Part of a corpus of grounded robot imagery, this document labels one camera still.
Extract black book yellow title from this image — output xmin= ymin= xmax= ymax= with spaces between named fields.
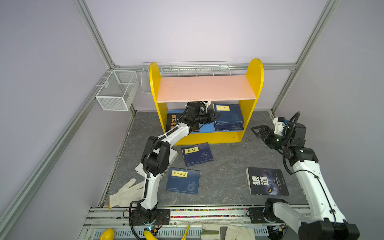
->
xmin=166 ymin=113 xmax=182 ymax=132

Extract white grey glove front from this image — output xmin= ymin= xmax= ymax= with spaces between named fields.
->
xmin=201 ymin=224 xmax=255 ymax=240

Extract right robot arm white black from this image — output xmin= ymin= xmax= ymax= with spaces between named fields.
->
xmin=251 ymin=112 xmax=360 ymax=240

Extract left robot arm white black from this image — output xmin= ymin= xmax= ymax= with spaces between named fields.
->
xmin=130 ymin=101 xmax=223 ymax=224

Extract blue book wide yellow label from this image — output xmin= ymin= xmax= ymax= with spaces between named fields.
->
xmin=214 ymin=124 xmax=244 ymax=132

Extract yellow round object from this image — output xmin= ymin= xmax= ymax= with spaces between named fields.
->
xmin=100 ymin=229 xmax=115 ymax=240

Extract blue book dotted circle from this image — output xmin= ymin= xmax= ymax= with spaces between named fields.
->
xmin=182 ymin=143 xmax=214 ymax=167

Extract yellow shelf with coloured boards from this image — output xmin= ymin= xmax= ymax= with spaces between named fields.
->
xmin=149 ymin=59 xmax=265 ymax=130

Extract yellow thin tool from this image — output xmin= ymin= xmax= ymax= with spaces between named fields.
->
xmin=181 ymin=225 xmax=191 ymax=240

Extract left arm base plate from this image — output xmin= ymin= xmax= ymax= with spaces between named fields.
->
xmin=129 ymin=209 xmax=171 ymax=226

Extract white wire basket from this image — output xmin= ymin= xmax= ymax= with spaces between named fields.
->
xmin=141 ymin=61 xmax=231 ymax=95

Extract white book black lettering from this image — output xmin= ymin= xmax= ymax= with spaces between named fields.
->
xmin=135 ymin=148 xmax=178 ymax=177

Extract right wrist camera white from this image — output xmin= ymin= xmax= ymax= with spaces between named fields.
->
xmin=273 ymin=117 xmax=289 ymax=136

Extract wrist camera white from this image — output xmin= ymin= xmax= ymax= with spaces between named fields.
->
xmin=200 ymin=101 xmax=211 ymax=113
xmin=273 ymin=117 xmax=289 ymax=136

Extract dark book white characters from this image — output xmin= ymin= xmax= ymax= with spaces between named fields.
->
xmin=246 ymin=167 xmax=289 ymax=196

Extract white mesh box basket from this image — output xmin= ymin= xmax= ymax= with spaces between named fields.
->
xmin=96 ymin=70 xmax=140 ymax=112

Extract yellow tool handle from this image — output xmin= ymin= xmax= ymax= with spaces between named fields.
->
xmin=144 ymin=230 xmax=158 ymax=240

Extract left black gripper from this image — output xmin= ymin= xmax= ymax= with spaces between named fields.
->
xmin=195 ymin=109 xmax=223 ymax=125

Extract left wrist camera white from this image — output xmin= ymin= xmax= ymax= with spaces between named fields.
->
xmin=200 ymin=101 xmax=211 ymax=113

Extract white work glove left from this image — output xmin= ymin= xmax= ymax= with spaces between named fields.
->
xmin=108 ymin=179 xmax=145 ymax=209

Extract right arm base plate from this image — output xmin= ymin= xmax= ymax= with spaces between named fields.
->
xmin=246 ymin=207 xmax=269 ymax=224

